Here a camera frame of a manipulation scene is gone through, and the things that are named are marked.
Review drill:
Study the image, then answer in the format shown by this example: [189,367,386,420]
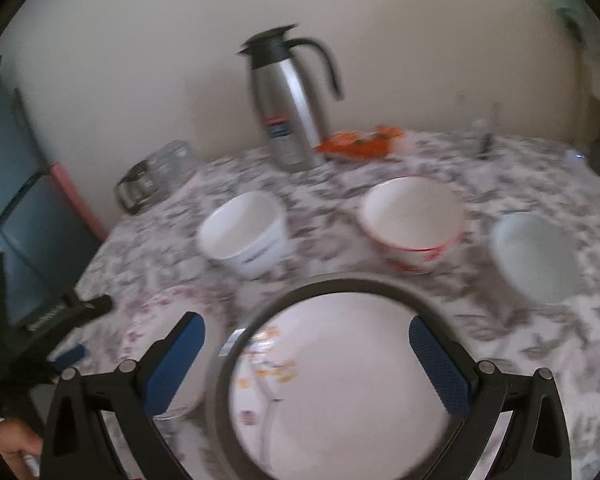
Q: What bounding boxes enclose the clear drinking glass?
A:
[455,90,506,161]

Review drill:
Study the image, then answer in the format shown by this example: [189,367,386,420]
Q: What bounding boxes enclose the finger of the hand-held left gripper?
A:
[52,344,89,368]
[77,294,114,320]

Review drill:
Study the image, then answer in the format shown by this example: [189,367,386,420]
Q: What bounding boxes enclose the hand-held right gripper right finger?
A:
[409,315,572,480]

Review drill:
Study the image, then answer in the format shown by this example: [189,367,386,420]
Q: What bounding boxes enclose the glass cups with black holder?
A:
[115,140,201,216]

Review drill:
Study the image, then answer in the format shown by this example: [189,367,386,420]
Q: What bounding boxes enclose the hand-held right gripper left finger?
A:
[40,311,206,480]

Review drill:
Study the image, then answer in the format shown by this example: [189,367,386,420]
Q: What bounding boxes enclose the person's left hand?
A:
[0,417,44,478]

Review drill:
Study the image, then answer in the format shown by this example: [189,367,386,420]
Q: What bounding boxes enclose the red-rimmed white bowl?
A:
[357,176,466,276]

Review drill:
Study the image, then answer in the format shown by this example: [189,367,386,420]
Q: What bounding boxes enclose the white bowl with blue print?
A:
[196,191,291,281]

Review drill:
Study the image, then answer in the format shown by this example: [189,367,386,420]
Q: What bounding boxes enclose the stainless steel thermos jug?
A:
[236,24,343,172]

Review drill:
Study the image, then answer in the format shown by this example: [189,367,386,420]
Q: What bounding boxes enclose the orange snack packet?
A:
[314,132,376,163]
[360,125,406,157]

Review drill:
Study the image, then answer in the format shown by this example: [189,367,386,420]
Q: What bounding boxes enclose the plain white bowl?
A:
[489,211,581,306]

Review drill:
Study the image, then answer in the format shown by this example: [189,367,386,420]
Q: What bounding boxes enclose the pink floral plate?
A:
[122,285,228,420]

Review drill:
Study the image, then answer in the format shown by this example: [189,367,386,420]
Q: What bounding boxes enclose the black cable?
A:
[0,167,51,261]

